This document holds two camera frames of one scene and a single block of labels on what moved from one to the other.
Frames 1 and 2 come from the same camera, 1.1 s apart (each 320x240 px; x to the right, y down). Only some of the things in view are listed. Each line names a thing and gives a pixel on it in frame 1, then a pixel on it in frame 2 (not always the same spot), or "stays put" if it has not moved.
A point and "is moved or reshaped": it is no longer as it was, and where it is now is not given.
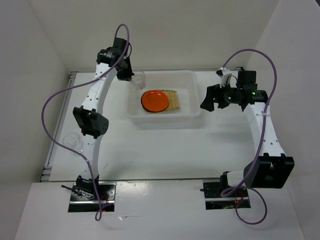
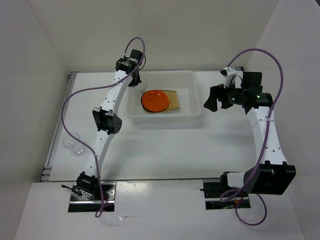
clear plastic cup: (138, 80) is moved or reshaped
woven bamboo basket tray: (173, 102) stays put
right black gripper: (214, 91) stays put
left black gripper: (127, 75) -> (134, 83)
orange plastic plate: (154, 101) stays put
